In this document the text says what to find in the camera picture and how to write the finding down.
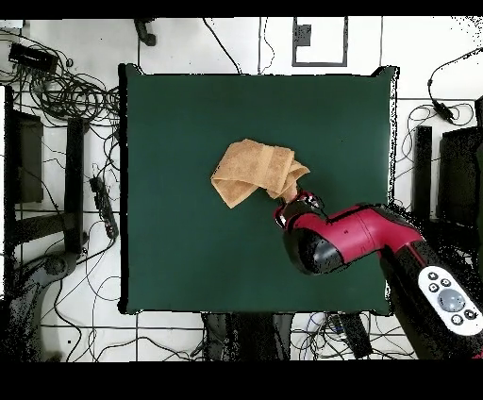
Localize thin black cable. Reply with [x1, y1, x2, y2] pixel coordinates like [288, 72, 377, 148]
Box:
[258, 16, 276, 75]

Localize dark green table cloth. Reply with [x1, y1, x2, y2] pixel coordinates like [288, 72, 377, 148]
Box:
[118, 63, 399, 316]

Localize black upright stand beam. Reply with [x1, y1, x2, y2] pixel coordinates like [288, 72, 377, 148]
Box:
[411, 125, 434, 220]

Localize dark flat panel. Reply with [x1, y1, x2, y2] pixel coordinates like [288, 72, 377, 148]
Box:
[436, 125, 483, 228]
[4, 86, 45, 206]

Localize black power adapter with cable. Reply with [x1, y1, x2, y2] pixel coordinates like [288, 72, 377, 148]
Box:
[426, 46, 483, 125]

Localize person's dark shoe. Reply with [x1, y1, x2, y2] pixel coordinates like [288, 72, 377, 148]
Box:
[133, 17, 157, 47]

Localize black power strip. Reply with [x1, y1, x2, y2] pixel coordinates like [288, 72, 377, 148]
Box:
[89, 175, 120, 240]
[337, 312, 374, 359]

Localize black box device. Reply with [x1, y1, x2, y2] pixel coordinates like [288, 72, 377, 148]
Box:
[8, 42, 60, 74]

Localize tangled black cables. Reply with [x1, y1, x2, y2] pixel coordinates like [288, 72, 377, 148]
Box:
[0, 29, 122, 129]

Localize tan terry towel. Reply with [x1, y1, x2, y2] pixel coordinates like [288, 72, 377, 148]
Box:
[209, 138, 311, 209]

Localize long black cable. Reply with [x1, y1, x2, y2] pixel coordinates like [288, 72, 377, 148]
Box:
[202, 17, 242, 75]

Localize black table base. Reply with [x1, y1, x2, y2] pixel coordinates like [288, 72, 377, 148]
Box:
[203, 311, 293, 361]

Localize gray square floor frame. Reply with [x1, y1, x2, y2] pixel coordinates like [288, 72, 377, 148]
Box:
[291, 16, 349, 68]

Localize gray tripod base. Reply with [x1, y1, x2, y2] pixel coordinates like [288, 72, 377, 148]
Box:
[7, 251, 80, 361]

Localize small gray square plate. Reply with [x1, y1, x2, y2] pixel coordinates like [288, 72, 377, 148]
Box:
[294, 24, 313, 47]

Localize black stand frame beam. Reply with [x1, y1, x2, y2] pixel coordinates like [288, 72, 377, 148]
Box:
[14, 118, 90, 255]

